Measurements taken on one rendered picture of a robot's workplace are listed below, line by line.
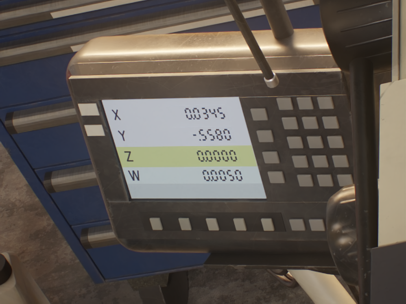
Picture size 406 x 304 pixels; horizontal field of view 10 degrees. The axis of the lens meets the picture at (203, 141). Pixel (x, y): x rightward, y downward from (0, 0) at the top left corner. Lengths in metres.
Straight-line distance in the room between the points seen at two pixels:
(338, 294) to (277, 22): 0.37
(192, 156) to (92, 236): 1.34
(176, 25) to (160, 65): 0.97
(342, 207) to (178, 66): 0.82
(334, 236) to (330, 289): 1.00
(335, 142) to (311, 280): 0.29
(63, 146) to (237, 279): 0.50
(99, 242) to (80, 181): 0.15
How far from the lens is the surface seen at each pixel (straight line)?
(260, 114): 2.22
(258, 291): 3.82
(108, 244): 3.62
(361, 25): 1.42
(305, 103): 2.20
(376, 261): 1.18
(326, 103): 2.19
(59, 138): 3.48
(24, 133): 3.49
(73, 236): 3.66
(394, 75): 1.32
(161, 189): 2.33
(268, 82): 1.61
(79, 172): 3.51
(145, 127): 2.30
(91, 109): 2.31
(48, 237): 4.11
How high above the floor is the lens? 2.74
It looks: 42 degrees down
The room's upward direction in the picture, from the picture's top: 30 degrees counter-clockwise
